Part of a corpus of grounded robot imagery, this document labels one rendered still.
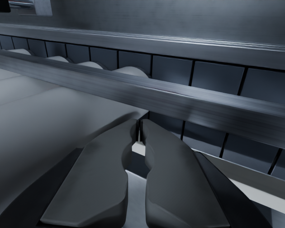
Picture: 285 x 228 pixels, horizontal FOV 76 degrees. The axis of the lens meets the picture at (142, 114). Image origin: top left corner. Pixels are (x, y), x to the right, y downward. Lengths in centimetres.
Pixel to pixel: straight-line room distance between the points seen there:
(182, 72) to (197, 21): 6
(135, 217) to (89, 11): 30
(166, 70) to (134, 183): 16
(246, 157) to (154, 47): 12
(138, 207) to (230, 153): 17
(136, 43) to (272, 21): 12
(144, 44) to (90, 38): 7
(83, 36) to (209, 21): 13
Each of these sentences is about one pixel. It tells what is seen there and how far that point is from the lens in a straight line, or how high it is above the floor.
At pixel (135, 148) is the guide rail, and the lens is 17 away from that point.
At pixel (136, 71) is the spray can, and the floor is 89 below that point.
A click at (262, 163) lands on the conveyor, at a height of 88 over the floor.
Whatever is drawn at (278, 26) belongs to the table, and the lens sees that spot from 20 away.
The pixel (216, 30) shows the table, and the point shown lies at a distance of 20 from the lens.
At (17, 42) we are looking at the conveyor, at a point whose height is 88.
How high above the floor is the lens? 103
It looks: 51 degrees down
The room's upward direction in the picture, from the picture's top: 127 degrees counter-clockwise
